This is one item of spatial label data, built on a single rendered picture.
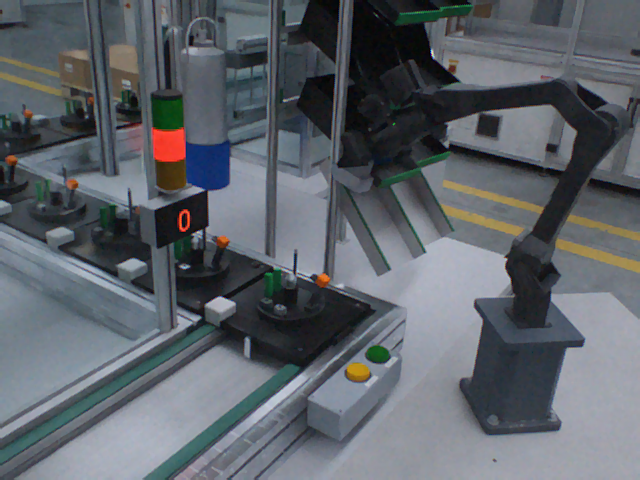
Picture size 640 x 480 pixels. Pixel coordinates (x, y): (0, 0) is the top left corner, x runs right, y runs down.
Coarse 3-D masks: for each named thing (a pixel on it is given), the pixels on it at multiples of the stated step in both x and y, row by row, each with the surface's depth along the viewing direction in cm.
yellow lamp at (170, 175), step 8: (160, 160) 107; (184, 160) 108; (160, 168) 107; (168, 168) 107; (176, 168) 107; (184, 168) 109; (160, 176) 108; (168, 176) 108; (176, 176) 108; (184, 176) 109; (160, 184) 109; (168, 184) 108; (176, 184) 109; (184, 184) 110
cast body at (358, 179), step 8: (336, 168) 127; (344, 168) 126; (352, 168) 125; (360, 168) 124; (368, 168) 126; (336, 176) 127; (344, 176) 126; (352, 176) 125; (360, 176) 125; (368, 176) 127; (344, 184) 127; (352, 184) 125; (360, 184) 125; (368, 184) 127
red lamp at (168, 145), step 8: (152, 128) 106; (160, 136) 105; (168, 136) 105; (176, 136) 105; (184, 136) 107; (160, 144) 105; (168, 144) 105; (176, 144) 106; (184, 144) 108; (160, 152) 106; (168, 152) 106; (176, 152) 106; (184, 152) 108; (168, 160) 106; (176, 160) 107
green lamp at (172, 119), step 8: (152, 104) 103; (160, 104) 102; (168, 104) 102; (176, 104) 103; (152, 112) 104; (160, 112) 103; (168, 112) 103; (176, 112) 104; (152, 120) 104; (160, 120) 103; (168, 120) 103; (176, 120) 104; (160, 128) 104; (168, 128) 104; (176, 128) 105
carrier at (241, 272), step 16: (192, 240) 141; (176, 256) 144; (192, 256) 142; (208, 256) 146; (224, 256) 147; (240, 256) 151; (176, 272) 139; (192, 272) 139; (208, 272) 140; (224, 272) 142; (240, 272) 144; (256, 272) 145; (272, 272) 148; (176, 288) 137; (192, 288) 137; (208, 288) 138; (224, 288) 138; (240, 288) 139; (176, 304) 133; (192, 304) 132
